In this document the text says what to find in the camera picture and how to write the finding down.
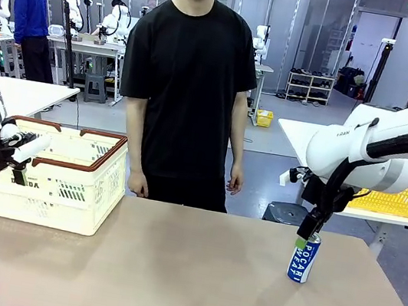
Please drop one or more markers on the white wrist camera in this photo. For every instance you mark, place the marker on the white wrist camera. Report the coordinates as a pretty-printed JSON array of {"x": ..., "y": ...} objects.
[
  {"x": 285, "y": 179},
  {"x": 31, "y": 149}
]

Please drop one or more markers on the blue Pocari Sweat can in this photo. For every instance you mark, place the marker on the blue Pocari Sweat can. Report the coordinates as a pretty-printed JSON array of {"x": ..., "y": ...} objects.
[{"x": 303, "y": 262}]

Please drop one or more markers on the person in black t-shirt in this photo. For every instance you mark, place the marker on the person in black t-shirt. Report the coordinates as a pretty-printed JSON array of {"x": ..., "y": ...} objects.
[{"x": 188, "y": 80}]

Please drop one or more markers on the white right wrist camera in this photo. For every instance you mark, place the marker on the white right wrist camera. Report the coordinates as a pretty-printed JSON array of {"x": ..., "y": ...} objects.
[{"x": 285, "y": 179}]

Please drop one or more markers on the black camera stand pole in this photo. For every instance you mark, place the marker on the black camera stand pole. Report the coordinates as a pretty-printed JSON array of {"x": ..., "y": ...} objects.
[{"x": 67, "y": 46}]

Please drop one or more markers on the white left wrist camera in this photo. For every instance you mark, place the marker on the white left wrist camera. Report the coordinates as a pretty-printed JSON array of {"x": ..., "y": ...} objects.
[{"x": 31, "y": 149}]

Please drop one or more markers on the small yellow crate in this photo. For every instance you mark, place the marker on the small yellow crate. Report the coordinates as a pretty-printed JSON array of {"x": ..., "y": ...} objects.
[{"x": 264, "y": 119}]

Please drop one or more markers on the grey background workbench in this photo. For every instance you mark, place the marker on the grey background workbench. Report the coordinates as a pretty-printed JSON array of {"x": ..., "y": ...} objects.
[{"x": 89, "y": 43}]

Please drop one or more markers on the person in blue hoodie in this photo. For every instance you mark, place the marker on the person in blue hoodie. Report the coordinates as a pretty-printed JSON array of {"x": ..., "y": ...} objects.
[{"x": 29, "y": 16}]

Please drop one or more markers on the black bag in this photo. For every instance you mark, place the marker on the black bag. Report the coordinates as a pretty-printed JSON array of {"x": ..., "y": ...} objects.
[{"x": 349, "y": 81}]

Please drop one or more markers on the person's right hand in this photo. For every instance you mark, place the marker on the person's right hand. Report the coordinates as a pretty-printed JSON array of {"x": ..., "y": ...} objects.
[{"x": 139, "y": 183}]

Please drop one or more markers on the cream plastic shopping basket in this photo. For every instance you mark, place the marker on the cream plastic shopping basket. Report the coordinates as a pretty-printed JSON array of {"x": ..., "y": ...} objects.
[{"x": 74, "y": 210}]

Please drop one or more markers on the person's right forearm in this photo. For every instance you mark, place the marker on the person's right forearm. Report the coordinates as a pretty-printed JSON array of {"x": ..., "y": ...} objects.
[{"x": 136, "y": 142}]

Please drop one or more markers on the person's left forearm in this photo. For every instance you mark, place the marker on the person's left forearm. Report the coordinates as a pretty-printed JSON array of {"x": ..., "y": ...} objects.
[{"x": 237, "y": 146}]

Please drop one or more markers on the black tripod pole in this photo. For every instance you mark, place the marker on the black tripod pole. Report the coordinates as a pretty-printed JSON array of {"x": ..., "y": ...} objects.
[{"x": 378, "y": 72}]

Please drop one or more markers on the grey step stool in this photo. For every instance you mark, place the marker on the grey step stool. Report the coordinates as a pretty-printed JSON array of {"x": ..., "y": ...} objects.
[{"x": 95, "y": 89}]

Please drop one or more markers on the person's left hand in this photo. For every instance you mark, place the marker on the person's left hand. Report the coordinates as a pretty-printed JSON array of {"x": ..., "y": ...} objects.
[{"x": 236, "y": 179}]

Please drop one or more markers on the wooden shoe rack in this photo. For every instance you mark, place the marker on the wooden shoe rack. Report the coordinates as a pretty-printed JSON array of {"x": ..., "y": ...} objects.
[{"x": 311, "y": 88}]

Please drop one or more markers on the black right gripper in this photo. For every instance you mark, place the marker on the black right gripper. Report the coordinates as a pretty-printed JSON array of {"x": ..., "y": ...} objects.
[{"x": 321, "y": 197}]

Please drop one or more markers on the white side table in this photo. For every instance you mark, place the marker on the white side table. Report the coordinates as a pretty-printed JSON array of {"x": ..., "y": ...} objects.
[
  {"x": 34, "y": 95},
  {"x": 296, "y": 136}
]

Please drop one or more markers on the yellow plastic basket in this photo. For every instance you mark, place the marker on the yellow plastic basket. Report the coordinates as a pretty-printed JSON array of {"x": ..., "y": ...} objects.
[{"x": 405, "y": 204}]

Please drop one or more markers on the black round stool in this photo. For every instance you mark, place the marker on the black round stool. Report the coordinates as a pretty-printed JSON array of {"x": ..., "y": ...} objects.
[{"x": 284, "y": 212}]

